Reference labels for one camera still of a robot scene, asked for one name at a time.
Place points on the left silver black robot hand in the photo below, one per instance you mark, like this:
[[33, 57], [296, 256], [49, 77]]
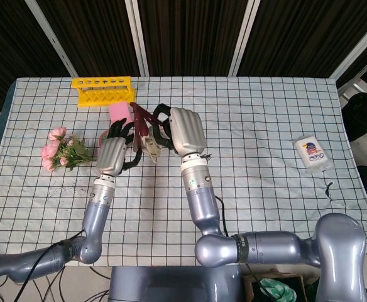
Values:
[[112, 148]]

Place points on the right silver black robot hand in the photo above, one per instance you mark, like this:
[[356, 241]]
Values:
[[183, 132]]

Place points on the red paper folding fan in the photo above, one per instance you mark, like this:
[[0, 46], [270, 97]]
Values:
[[143, 129]]

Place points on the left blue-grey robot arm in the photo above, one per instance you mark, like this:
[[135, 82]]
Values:
[[61, 232]]

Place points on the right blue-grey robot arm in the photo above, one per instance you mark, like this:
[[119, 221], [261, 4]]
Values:
[[265, 239]]

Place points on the red adhesive tape roll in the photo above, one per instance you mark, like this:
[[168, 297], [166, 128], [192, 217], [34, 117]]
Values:
[[102, 138]]

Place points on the pink sponge block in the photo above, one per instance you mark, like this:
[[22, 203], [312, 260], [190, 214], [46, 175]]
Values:
[[120, 112]]

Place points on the pink artificial flower bouquet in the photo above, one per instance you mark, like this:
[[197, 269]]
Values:
[[64, 151]]

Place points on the yellow plastic test tube rack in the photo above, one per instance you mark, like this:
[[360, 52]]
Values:
[[101, 92]]

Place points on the white blue checkered tablecloth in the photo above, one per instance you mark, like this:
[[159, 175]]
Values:
[[265, 107]]

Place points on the white tissue packet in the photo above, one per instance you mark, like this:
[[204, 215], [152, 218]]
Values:
[[311, 152]]

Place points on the blue-grey robot torso base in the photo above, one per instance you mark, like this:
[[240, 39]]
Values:
[[174, 284]]

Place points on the brown cardboard box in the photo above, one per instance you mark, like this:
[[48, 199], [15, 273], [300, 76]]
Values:
[[252, 286]]

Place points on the black bag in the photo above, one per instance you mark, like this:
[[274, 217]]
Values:
[[364, 119]]

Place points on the green white cloth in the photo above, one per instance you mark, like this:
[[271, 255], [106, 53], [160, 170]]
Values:
[[277, 289]]

